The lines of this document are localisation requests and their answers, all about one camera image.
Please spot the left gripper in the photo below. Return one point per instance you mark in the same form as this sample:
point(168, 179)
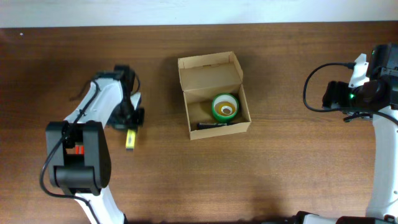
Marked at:
point(138, 123)

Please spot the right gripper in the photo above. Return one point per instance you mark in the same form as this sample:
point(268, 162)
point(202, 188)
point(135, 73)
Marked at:
point(332, 98)

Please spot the yellow highlighter with blue cap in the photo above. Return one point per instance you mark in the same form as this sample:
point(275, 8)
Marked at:
point(130, 140)

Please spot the orange utility knife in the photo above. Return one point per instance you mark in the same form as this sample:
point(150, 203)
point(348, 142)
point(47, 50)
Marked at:
point(79, 149)

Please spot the orange and black stapler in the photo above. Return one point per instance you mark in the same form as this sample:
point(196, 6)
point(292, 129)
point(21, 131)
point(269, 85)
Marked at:
point(201, 126)

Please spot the brown cardboard box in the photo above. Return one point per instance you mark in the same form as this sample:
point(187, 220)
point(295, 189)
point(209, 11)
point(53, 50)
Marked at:
point(202, 78)

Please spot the small yellow tape roll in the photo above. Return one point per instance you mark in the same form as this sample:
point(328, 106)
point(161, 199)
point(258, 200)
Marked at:
point(226, 108)

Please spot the green tape roll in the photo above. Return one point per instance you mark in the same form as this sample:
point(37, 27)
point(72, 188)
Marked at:
point(221, 98)

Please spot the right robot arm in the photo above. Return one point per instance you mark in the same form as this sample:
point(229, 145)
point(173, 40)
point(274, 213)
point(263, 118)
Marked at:
point(371, 94)

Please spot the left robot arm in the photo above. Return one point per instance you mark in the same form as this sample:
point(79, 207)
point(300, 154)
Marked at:
point(78, 163)

